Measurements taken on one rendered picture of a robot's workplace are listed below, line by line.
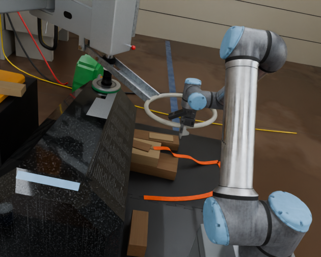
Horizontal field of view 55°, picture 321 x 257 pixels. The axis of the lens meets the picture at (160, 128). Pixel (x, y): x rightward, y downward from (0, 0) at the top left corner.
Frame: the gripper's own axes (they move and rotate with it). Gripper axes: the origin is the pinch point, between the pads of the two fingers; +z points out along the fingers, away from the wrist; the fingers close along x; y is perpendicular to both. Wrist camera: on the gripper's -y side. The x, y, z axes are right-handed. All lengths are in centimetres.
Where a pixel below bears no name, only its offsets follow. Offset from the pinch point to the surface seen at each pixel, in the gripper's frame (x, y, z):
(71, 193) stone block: -54, -50, 8
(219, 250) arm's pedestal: -79, 18, 2
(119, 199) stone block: -38, -29, 22
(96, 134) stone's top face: -9, -49, 3
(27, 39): 258, -210, 44
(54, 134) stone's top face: -17, -71, 1
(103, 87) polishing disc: 47, -57, -1
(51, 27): 248, -171, 21
